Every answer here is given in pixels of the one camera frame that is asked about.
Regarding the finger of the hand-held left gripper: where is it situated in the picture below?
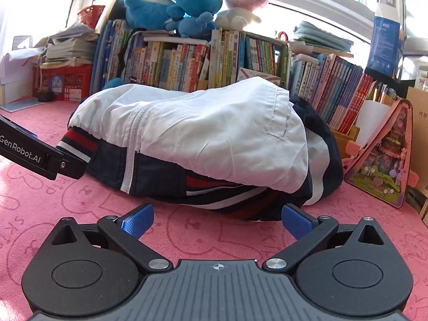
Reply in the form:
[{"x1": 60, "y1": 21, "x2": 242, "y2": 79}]
[
  {"x1": 0, "y1": 114, "x2": 38, "y2": 139},
  {"x1": 0, "y1": 133, "x2": 92, "y2": 181}
]

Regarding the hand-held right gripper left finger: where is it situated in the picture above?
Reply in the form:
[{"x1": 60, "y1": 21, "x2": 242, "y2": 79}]
[{"x1": 50, "y1": 203, "x2": 174, "y2": 273}]

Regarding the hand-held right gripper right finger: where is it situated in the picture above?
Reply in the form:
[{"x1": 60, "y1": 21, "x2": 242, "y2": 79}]
[{"x1": 262, "y1": 205, "x2": 387, "y2": 272}]

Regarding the white and navy jacket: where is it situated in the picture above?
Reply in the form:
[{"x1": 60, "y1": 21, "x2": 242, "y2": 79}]
[{"x1": 55, "y1": 76, "x2": 345, "y2": 222}]

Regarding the light blue notebook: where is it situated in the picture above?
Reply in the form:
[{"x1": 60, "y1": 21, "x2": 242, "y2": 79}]
[{"x1": 0, "y1": 96, "x2": 41, "y2": 113}]

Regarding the white storage box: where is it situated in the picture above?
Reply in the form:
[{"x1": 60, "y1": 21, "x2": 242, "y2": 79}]
[{"x1": 0, "y1": 53, "x2": 36, "y2": 105}]

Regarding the pink rabbit-print blanket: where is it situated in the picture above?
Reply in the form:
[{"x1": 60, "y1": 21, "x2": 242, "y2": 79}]
[{"x1": 0, "y1": 100, "x2": 428, "y2": 321}]

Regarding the red plastic crate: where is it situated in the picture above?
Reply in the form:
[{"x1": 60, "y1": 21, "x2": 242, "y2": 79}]
[{"x1": 33, "y1": 64, "x2": 93, "y2": 101}]

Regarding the wooden drawer organizer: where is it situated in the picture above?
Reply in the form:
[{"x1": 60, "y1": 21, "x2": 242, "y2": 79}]
[{"x1": 329, "y1": 125, "x2": 361, "y2": 159}]

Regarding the stack of papers and workbooks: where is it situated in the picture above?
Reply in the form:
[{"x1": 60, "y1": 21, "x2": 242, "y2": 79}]
[{"x1": 37, "y1": 23, "x2": 99, "y2": 67}]

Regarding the blue plush ball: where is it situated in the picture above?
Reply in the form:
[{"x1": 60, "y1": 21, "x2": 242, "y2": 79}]
[{"x1": 102, "y1": 78, "x2": 125, "y2": 90}]

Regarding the row of tall blue books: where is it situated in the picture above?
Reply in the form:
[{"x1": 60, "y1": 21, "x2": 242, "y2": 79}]
[{"x1": 91, "y1": 19, "x2": 134, "y2": 90}]

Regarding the white paper sheet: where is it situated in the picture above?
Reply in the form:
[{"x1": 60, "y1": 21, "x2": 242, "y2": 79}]
[{"x1": 356, "y1": 100, "x2": 393, "y2": 141}]

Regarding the red plastic basket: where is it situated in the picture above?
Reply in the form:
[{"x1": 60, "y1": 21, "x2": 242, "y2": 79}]
[{"x1": 78, "y1": 5, "x2": 106, "y2": 30}]

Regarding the row of pink-spined series books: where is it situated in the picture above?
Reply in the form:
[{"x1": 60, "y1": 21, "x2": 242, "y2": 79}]
[{"x1": 291, "y1": 53, "x2": 375, "y2": 133}]

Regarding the rolled white paper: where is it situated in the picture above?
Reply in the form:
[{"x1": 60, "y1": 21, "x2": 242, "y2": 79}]
[{"x1": 95, "y1": 0, "x2": 121, "y2": 34}]

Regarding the white pencil-print box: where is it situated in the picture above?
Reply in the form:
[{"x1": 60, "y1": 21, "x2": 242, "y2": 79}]
[{"x1": 237, "y1": 68, "x2": 281, "y2": 89}]

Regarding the brown cardboard box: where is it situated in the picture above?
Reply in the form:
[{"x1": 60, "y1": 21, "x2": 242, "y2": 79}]
[{"x1": 406, "y1": 87, "x2": 428, "y2": 174}]

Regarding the row of colourful picture books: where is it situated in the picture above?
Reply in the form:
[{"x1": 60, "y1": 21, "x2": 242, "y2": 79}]
[{"x1": 124, "y1": 31, "x2": 212, "y2": 91}]

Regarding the row of green-spined books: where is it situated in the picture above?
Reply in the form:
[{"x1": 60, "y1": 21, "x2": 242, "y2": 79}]
[{"x1": 211, "y1": 28, "x2": 291, "y2": 89}]

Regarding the stack of light blue folders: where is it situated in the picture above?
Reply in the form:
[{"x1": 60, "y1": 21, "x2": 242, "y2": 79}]
[{"x1": 292, "y1": 21, "x2": 354, "y2": 57}]

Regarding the blue package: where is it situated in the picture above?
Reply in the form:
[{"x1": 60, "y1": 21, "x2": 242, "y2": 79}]
[{"x1": 366, "y1": 5, "x2": 402, "y2": 74}]

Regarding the large blue cat plush toy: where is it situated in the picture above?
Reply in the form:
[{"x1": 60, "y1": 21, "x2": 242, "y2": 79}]
[{"x1": 165, "y1": 0, "x2": 224, "y2": 39}]

